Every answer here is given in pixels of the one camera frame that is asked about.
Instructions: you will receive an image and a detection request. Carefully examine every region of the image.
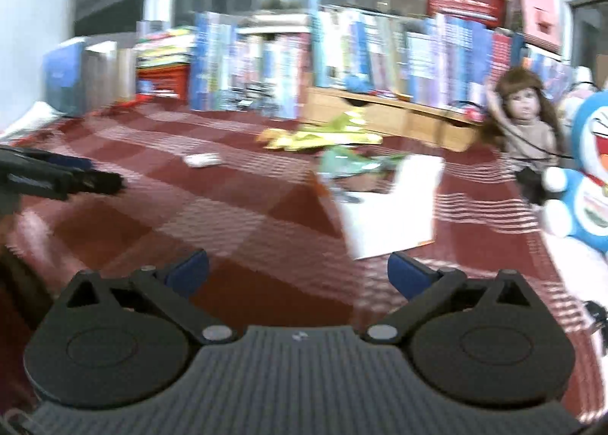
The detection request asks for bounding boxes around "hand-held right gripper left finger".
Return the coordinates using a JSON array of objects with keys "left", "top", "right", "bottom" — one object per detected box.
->
[{"left": 45, "top": 249, "right": 238, "bottom": 346}]

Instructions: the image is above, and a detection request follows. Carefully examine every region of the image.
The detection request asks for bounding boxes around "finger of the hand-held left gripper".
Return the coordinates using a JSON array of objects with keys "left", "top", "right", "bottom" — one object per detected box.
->
[
  {"left": 16, "top": 146, "right": 94, "bottom": 171},
  {"left": 9, "top": 163, "right": 127, "bottom": 201}
]

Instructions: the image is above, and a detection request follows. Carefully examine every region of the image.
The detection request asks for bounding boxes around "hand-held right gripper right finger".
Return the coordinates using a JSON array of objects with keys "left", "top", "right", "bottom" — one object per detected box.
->
[{"left": 365, "top": 251, "right": 552, "bottom": 346}]

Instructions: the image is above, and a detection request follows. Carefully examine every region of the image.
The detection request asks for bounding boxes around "white paper bag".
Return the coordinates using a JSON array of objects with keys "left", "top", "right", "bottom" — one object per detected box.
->
[{"left": 327, "top": 154, "right": 446, "bottom": 260}]

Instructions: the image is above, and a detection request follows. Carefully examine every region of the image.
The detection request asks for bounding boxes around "gold foil bag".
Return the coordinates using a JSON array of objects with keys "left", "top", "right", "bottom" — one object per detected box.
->
[{"left": 258, "top": 109, "right": 383, "bottom": 153}]

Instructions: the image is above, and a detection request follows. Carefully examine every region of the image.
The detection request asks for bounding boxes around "row of large leaning books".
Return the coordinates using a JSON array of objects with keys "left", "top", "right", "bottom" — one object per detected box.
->
[{"left": 42, "top": 38, "right": 139, "bottom": 115}]

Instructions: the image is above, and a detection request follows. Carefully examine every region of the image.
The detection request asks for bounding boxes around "stack of flat books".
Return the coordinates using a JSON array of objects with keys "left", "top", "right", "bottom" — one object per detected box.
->
[{"left": 134, "top": 25, "right": 196, "bottom": 70}]

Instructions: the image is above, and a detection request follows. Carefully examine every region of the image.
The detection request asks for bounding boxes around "row of tall blue books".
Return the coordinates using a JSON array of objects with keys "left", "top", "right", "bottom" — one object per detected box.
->
[{"left": 189, "top": 10, "right": 239, "bottom": 111}]

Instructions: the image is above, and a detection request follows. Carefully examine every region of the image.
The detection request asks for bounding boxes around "row of blue spined books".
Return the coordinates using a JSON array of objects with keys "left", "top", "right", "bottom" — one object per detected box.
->
[{"left": 408, "top": 11, "right": 495, "bottom": 115}]

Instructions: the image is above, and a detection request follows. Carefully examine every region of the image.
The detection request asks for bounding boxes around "row of short mixed books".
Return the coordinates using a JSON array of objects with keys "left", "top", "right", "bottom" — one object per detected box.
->
[{"left": 232, "top": 30, "right": 312, "bottom": 120}]

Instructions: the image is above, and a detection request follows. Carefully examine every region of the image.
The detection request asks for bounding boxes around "row of thin picture books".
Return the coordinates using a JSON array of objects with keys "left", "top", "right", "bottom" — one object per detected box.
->
[{"left": 308, "top": 0, "right": 429, "bottom": 94}]

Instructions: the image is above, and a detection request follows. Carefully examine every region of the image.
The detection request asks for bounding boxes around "row of red spined books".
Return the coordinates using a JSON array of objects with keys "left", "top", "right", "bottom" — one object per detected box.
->
[{"left": 491, "top": 30, "right": 526, "bottom": 84}]

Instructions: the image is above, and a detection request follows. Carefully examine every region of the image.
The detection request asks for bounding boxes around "row of small pale books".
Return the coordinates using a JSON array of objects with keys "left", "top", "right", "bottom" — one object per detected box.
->
[{"left": 522, "top": 47, "right": 576, "bottom": 98}]

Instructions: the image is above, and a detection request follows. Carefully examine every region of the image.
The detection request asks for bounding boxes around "white printed leaflet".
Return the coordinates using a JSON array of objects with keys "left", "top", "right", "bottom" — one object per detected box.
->
[{"left": 0, "top": 102, "right": 65, "bottom": 141}]

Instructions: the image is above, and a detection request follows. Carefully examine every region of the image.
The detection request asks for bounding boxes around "red plaid blanket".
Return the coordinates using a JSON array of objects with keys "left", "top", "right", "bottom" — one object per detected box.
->
[{"left": 0, "top": 100, "right": 608, "bottom": 417}]

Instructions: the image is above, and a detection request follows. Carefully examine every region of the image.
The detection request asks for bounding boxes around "white crumpled tissue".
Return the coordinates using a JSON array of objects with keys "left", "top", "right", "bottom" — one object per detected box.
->
[{"left": 184, "top": 152, "right": 221, "bottom": 169}]

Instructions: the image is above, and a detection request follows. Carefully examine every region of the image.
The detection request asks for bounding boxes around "clear plastic bag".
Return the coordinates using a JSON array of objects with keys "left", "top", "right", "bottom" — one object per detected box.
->
[{"left": 317, "top": 144, "right": 410, "bottom": 206}]

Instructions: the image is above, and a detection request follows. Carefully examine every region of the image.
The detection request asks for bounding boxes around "red plastic basket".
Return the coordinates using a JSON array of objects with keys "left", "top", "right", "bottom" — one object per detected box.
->
[{"left": 137, "top": 65, "right": 191, "bottom": 101}]

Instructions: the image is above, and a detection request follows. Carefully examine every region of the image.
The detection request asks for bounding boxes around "wooden desk organizer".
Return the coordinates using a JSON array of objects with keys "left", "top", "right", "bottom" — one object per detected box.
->
[{"left": 303, "top": 85, "right": 481, "bottom": 153}]

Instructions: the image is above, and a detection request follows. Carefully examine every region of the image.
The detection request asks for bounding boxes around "blue cat plush toy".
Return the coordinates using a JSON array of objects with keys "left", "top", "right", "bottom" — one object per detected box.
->
[{"left": 541, "top": 90, "right": 608, "bottom": 253}]

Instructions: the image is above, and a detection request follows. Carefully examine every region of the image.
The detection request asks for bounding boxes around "blue yarn ball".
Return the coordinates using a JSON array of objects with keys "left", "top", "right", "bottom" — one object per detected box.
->
[{"left": 344, "top": 75, "right": 374, "bottom": 94}]

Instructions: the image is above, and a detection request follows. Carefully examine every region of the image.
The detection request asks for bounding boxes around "brown haired doll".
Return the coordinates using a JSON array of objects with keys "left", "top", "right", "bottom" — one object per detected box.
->
[{"left": 479, "top": 68, "right": 569, "bottom": 206}]

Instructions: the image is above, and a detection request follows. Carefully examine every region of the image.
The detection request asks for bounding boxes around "white rabbit plush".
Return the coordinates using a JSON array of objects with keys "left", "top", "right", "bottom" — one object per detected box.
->
[{"left": 565, "top": 66, "right": 604, "bottom": 103}]

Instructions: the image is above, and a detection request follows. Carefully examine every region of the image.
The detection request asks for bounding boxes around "red basket with white print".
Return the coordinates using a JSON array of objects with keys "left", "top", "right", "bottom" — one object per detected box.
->
[{"left": 422, "top": 0, "right": 507, "bottom": 30}]

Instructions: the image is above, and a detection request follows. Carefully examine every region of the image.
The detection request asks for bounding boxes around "pink box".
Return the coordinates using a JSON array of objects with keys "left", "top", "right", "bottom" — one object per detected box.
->
[{"left": 515, "top": 0, "right": 564, "bottom": 54}]

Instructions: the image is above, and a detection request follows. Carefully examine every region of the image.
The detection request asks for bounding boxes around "black cable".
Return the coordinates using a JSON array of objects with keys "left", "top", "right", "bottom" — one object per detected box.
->
[{"left": 436, "top": 101, "right": 573, "bottom": 161}]

